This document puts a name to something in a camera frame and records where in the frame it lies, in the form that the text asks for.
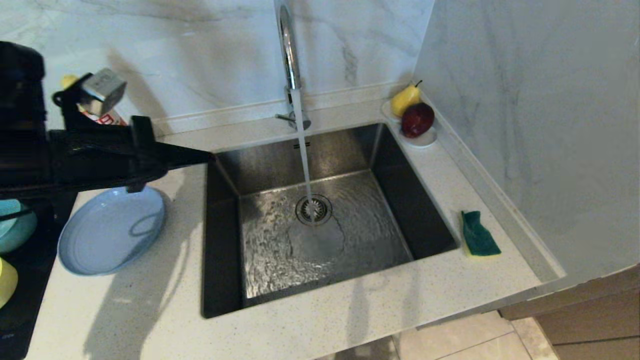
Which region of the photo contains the white orange dish soap bottle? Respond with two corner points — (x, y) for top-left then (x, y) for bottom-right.
(61, 74), (129, 127)

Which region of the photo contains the blue-grey plate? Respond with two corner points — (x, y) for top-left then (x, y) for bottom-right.
(57, 186), (167, 277)

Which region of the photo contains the chrome faucet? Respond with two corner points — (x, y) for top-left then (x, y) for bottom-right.
(276, 0), (312, 132)

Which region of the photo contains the teal plastic bowl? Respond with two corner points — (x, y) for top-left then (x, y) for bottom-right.
(0, 199), (39, 255)

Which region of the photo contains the yellow plastic bowl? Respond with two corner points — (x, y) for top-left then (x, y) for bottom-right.
(0, 257), (19, 310)

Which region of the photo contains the yellow sponge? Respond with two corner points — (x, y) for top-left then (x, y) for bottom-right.
(460, 210), (502, 258)

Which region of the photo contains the round metal sink drain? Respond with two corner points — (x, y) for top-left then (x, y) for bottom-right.
(295, 194), (333, 227)

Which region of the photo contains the stainless steel sink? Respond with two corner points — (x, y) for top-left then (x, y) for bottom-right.
(201, 122), (461, 319)

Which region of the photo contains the running water stream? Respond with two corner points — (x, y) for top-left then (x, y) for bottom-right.
(291, 89), (317, 225)

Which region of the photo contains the black induction cooktop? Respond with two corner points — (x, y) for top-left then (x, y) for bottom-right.
(0, 192), (78, 360)

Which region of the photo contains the yellow pear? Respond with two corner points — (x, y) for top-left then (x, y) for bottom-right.
(391, 80), (423, 118)

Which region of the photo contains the dark red apple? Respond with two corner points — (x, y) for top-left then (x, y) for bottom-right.
(401, 102), (436, 139)

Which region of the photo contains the small white dish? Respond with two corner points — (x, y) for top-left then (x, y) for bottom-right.
(382, 99), (440, 148)

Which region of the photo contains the wooden cabinet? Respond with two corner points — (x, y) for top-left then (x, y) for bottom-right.
(500, 265), (640, 360)

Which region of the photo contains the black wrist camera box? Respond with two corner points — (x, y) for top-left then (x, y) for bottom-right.
(52, 68), (128, 132)

